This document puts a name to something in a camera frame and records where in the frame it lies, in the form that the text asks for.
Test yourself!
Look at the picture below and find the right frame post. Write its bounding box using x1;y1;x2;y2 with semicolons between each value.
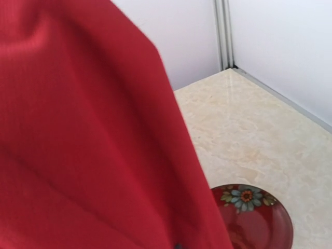
213;0;234;71

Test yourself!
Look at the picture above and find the red student backpack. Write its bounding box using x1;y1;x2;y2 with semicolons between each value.
1;1;232;248

